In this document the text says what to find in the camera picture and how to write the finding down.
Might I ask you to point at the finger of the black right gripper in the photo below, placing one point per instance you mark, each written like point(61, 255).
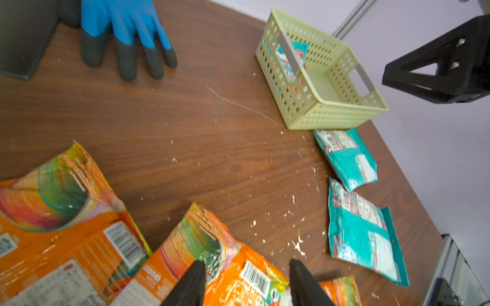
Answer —
point(453, 68)

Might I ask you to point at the orange candy bag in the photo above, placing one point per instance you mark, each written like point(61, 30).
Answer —
point(66, 238)
point(234, 273)
point(342, 291)

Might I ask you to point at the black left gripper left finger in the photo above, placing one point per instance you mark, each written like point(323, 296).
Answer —
point(190, 289)

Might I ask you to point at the aluminium mounting rail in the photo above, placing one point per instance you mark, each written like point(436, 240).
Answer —
point(454, 282)

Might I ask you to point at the light green plastic basket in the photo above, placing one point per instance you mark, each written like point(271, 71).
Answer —
point(333, 92)

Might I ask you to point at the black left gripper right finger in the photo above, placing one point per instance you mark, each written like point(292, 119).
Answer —
point(305, 290)

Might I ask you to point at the blue black garden glove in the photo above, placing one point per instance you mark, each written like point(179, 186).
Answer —
point(127, 21)

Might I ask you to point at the dark metal tree base plate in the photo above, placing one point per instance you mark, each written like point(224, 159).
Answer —
point(26, 30)

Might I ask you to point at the teal candy bag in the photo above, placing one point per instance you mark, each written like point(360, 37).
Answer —
point(348, 155)
point(288, 62)
point(363, 234)

